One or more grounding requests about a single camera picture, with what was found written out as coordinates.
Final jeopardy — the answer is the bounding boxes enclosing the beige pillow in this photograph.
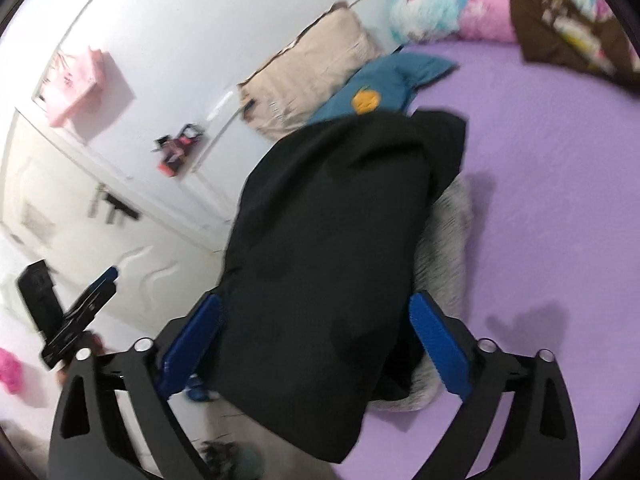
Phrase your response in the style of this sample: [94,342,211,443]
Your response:
[239,2,383,140]

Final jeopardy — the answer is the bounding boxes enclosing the pink hanging item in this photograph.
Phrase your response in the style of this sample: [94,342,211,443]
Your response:
[36,48,136,131]

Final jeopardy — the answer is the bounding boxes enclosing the grey knit sweater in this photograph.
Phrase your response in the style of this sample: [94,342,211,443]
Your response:
[369,176,473,413]

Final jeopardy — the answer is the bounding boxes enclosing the floral rolled quilt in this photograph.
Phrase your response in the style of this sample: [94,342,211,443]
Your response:
[390,0,612,44]

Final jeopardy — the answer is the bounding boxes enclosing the red wall socket items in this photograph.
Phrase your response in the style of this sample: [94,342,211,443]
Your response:
[153,124,205,178]

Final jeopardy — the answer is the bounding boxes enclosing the brown printed garment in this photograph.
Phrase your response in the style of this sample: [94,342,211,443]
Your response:
[509,0,639,91]

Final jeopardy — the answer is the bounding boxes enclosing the black jacket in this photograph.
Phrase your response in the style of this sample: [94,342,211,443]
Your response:
[201,110,466,464]

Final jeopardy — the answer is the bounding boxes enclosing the blue cushion orange patches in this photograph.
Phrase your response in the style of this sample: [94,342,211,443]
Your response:
[308,52,458,125]

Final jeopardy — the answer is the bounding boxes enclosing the purple bed sheet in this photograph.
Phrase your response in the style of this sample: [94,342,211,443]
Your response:
[328,39,640,480]

